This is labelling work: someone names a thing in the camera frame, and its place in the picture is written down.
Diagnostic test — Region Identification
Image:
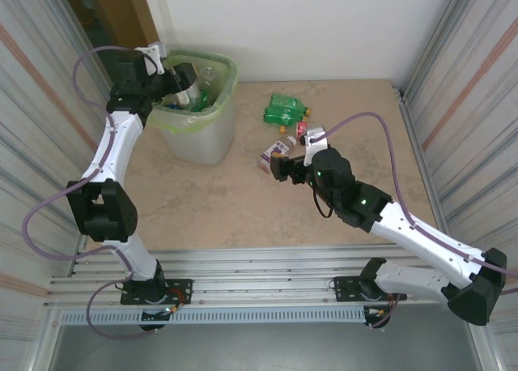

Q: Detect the grape juice bottle purple label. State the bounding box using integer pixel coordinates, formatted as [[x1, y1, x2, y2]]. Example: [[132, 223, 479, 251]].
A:
[[257, 135, 299, 172]]

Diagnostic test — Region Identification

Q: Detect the clear bottle green cap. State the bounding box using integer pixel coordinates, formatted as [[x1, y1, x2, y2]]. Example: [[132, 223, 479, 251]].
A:
[[198, 66, 218, 89]]

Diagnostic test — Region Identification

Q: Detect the clear bottle red label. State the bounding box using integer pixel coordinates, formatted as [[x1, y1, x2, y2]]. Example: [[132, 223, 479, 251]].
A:
[[278, 119, 325, 139]]

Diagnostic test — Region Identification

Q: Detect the green soda bottle yellow cap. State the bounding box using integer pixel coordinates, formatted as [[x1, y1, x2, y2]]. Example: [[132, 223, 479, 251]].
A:
[[262, 105, 304, 128], [269, 93, 315, 117]]

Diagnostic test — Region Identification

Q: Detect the green plastic bin liner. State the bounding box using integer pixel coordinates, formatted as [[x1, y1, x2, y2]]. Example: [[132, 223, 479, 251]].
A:
[[149, 49, 240, 136]]

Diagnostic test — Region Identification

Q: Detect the translucent plastic waste bin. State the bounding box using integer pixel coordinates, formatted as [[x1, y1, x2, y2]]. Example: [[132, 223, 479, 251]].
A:
[[149, 49, 240, 166]]

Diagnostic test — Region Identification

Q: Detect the brown wooden door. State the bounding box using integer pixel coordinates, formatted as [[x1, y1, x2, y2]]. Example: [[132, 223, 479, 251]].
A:
[[58, 0, 165, 58]]

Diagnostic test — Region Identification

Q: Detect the thin black cable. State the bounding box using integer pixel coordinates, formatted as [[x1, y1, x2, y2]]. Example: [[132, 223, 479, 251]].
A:
[[312, 187, 338, 220]]

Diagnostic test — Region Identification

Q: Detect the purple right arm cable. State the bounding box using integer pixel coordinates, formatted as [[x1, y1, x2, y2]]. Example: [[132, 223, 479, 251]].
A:
[[317, 111, 518, 331]]

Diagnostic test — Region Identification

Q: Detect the aluminium rail frame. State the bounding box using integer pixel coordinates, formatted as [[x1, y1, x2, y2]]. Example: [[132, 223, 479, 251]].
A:
[[42, 244, 482, 311]]

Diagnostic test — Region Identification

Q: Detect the grey slotted cable duct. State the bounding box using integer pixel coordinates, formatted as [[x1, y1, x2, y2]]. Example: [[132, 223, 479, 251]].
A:
[[59, 308, 367, 326]]

